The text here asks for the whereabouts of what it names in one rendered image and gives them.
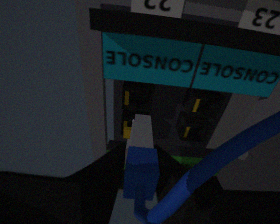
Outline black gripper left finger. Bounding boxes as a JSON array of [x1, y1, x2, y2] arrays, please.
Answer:
[[0, 142, 127, 224]]

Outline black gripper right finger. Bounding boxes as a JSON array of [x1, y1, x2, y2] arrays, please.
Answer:
[[154, 145, 280, 224]]

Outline blue cable with plug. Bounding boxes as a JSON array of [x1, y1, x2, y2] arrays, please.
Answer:
[[123, 111, 280, 224]]

